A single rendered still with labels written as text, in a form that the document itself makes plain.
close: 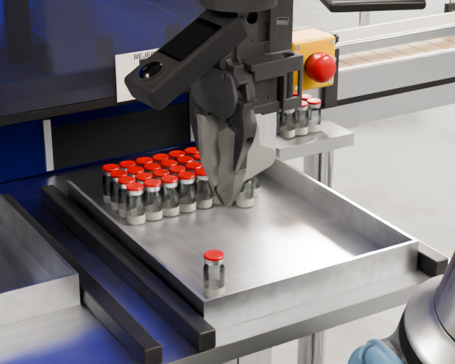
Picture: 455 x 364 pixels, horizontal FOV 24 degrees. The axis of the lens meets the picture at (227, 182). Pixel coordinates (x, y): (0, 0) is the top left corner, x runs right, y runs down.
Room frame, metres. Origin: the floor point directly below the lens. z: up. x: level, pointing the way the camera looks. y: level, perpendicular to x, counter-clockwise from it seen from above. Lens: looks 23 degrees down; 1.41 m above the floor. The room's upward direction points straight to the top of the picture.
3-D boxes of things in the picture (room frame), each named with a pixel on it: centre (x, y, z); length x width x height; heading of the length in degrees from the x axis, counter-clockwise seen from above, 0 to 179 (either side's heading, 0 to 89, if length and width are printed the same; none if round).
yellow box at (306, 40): (1.41, -0.10, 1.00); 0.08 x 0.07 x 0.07; 31
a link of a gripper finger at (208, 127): (0.97, 0.00, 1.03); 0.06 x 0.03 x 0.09; 126
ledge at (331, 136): (1.45, -0.09, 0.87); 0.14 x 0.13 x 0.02; 31
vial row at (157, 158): (1.22, 0.07, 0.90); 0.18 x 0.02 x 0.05; 120
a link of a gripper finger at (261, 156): (0.94, -0.02, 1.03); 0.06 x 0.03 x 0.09; 126
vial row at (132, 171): (1.20, 0.06, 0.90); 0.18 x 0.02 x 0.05; 120
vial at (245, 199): (1.17, -0.02, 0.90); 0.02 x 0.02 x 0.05
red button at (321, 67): (1.37, -0.12, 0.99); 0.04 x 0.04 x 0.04; 31
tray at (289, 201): (1.08, 0.00, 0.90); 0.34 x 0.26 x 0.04; 30
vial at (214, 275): (0.94, 0.01, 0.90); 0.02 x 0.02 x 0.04
